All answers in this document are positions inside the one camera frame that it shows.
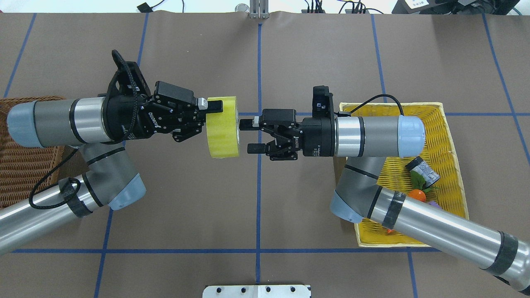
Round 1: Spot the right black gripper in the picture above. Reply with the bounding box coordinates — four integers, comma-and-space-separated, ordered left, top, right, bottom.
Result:
239, 109, 335, 161

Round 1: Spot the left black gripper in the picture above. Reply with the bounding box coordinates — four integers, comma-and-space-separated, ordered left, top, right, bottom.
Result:
102, 81, 223, 143

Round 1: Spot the yellow tape roll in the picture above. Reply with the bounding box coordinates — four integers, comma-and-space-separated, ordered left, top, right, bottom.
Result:
206, 96, 240, 159

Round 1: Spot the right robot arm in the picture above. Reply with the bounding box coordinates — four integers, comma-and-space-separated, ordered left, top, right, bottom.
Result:
239, 107, 530, 296

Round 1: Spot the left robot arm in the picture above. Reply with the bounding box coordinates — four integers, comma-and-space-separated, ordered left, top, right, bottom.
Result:
1, 81, 225, 255

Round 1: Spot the yellow woven basket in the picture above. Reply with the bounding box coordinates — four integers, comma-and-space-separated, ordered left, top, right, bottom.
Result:
355, 102, 469, 248

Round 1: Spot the brown wicker basket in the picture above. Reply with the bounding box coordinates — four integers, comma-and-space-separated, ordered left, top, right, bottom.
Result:
0, 96, 65, 209

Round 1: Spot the small black labelled jar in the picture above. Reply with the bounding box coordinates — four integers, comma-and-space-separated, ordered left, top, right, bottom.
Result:
405, 156, 441, 188

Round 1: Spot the orange toy carrot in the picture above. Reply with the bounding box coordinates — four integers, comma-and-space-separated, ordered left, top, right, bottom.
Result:
387, 171, 439, 235

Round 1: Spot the black monitor stand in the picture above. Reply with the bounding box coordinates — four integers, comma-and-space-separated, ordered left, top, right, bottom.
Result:
391, 0, 520, 15

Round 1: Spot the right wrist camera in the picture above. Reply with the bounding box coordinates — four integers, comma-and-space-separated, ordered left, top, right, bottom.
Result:
311, 85, 333, 118

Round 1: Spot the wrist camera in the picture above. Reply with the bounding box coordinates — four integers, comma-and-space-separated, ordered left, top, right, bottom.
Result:
311, 85, 333, 118
107, 49, 151, 98

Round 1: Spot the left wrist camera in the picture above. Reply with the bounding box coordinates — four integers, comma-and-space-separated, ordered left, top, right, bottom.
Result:
107, 49, 151, 98

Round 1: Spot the metal camera post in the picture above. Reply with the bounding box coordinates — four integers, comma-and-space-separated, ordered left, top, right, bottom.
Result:
248, 0, 270, 19

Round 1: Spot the black adapter with cable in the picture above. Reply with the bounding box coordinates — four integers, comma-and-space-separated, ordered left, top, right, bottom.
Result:
137, 0, 187, 13

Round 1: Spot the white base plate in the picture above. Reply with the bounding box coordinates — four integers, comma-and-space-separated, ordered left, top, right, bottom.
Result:
202, 284, 312, 298

